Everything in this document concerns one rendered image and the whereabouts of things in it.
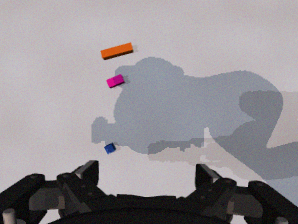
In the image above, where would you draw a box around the small blue block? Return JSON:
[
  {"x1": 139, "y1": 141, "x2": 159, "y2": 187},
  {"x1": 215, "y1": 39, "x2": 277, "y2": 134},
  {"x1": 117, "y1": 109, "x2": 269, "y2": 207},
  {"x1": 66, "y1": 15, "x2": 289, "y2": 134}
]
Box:
[{"x1": 104, "y1": 143, "x2": 116, "y2": 154}]

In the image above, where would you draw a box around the orange rod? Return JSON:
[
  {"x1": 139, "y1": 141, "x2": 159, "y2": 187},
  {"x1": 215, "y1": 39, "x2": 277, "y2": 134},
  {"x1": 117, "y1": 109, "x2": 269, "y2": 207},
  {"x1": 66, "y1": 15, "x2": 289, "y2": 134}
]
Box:
[{"x1": 101, "y1": 42, "x2": 133, "y2": 60}]

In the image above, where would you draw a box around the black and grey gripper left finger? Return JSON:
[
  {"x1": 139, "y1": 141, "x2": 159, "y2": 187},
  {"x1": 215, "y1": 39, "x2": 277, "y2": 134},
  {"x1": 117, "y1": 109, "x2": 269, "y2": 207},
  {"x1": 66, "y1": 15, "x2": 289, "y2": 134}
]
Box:
[{"x1": 0, "y1": 160, "x2": 126, "y2": 224}]

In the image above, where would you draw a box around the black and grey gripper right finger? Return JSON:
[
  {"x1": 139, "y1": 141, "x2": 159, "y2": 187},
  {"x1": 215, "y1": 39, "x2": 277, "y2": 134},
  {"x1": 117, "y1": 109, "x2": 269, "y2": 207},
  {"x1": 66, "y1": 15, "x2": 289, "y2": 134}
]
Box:
[{"x1": 166, "y1": 164, "x2": 298, "y2": 224}]

